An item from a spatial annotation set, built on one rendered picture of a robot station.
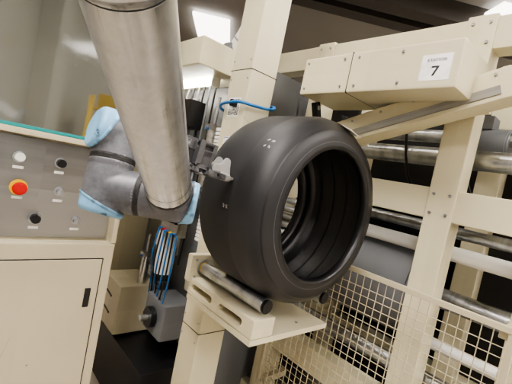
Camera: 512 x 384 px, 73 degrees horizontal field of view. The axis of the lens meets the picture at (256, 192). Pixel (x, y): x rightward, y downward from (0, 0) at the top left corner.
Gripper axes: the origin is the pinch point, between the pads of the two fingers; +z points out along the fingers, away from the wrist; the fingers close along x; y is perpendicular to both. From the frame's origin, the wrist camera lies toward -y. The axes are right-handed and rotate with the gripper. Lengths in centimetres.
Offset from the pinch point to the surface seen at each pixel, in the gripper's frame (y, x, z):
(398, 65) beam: 53, -15, 42
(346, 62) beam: 56, 6, 42
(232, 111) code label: 27.5, 34.8, 18.9
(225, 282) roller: -31.5, 9.7, 18.6
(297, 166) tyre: 8.8, -12.7, 11.1
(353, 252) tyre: -10, -13, 51
